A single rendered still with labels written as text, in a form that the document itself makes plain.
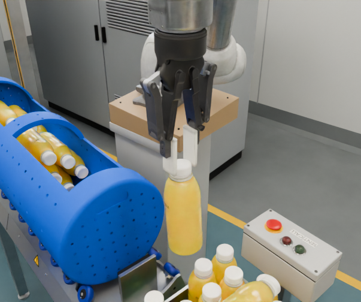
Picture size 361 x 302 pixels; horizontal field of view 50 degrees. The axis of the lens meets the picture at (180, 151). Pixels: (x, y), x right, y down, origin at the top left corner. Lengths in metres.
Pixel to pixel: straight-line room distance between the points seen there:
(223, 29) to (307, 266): 0.79
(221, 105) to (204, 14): 1.05
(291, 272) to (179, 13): 0.62
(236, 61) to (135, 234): 0.78
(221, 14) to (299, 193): 1.94
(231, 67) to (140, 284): 0.85
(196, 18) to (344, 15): 2.96
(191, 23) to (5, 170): 0.75
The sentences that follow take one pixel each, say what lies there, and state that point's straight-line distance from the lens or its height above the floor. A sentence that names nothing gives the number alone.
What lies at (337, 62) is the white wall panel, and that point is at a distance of 3.53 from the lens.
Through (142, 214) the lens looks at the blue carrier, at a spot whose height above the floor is 1.11.
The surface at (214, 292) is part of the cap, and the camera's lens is 0.84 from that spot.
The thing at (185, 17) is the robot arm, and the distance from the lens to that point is 0.52.
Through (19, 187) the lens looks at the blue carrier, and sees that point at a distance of 1.05.
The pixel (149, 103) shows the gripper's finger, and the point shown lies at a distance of 0.57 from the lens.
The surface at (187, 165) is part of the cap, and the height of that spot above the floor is 1.37.
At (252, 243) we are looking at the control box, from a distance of 0.96.
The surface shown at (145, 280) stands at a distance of 0.97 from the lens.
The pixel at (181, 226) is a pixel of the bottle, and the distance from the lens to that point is 0.70.
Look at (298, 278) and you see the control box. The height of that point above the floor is 1.06.
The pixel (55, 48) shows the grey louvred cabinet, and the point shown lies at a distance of 3.86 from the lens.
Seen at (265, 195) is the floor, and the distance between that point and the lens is 2.91.
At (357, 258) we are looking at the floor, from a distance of 2.61.
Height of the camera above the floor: 1.73
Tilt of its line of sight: 31 degrees down
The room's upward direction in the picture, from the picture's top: straight up
